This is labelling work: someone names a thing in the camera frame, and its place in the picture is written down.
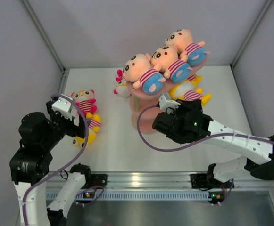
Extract white panda plush pink limbs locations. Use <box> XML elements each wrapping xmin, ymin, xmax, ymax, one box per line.
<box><xmin>71</xmin><ymin>89</ymin><xmax>98</xmax><ymax>115</ymax></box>

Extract yellow chick plush striped shirt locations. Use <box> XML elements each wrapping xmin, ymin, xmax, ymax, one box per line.
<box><xmin>71</xmin><ymin>112</ymin><xmax>102</xmax><ymax>148</ymax></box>

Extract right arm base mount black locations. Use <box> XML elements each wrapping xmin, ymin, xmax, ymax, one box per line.
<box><xmin>190</xmin><ymin>173</ymin><xmax>209</xmax><ymax>191</ymax></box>

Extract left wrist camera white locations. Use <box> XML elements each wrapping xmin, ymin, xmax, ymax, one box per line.
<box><xmin>51</xmin><ymin>94</ymin><xmax>73</xmax><ymax>121</ymax></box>

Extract pink three-tier shelf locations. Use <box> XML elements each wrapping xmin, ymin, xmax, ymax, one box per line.
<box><xmin>128</xmin><ymin>57</ymin><xmax>209</xmax><ymax>134</ymax></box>

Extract white bird plush pink bow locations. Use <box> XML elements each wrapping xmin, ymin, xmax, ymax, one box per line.
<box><xmin>113</xmin><ymin>69</ymin><xmax>132</xmax><ymax>98</ymax></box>

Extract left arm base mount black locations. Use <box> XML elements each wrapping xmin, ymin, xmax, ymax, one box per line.
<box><xmin>89</xmin><ymin>174</ymin><xmax>108</xmax><ymax>187</ymax></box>

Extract yellow bear striped shirt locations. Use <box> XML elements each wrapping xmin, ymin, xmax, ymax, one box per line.
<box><xmin>183</xmin><ymin>88</ymin><xmax>212</xmax><ymax>107</ymax></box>
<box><xmin>169</xmin><ymin>76</ymin><xmax>202</xmax><ymax>100</ymax></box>

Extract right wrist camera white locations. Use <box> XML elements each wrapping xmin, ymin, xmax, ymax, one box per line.
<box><xmin>158</xmin><ymin>92</ymin><xmax>181</xmax><ymax>114</ymax></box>

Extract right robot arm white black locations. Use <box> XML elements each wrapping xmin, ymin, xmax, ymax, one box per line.
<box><xmin>152</xmin><ymin>96</ymin><xmax>274</xmax><ymax>187</ymax></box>

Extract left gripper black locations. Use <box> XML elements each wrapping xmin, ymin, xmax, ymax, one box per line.
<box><xmin>41</xmin><ymin>101</ymin><xmax>90</xmax><ymax>150</ymax></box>

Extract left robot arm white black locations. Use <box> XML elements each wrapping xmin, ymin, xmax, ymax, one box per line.
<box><xmin>9</xmin><ymin>95</ymin><xmax>92</xmax><ymax>226</ymax></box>

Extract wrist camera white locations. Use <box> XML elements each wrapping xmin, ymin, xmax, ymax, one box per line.
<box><xmin>158</xmin><ymin>92</ymin><xmax>181</xmax><ymax>114</ymax></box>
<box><xmin>51</xmin><ymin>94</ymin><xmax>73</xmax><ymax>121</ymax></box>

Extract peach doll blue pants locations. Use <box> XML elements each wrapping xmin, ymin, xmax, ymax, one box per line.
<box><xmin>150</xmin><ymin>46</ymin><xmax>195</xmax><ymax>83</ymax></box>
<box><xmin>122</xmin><ymin>53</ymin><xmax>166</xmax><ymax>95</ymax></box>
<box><xmin>165</xmin><ymin>29</ymin><xmax>208</xmax><ymax>66</ymax></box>

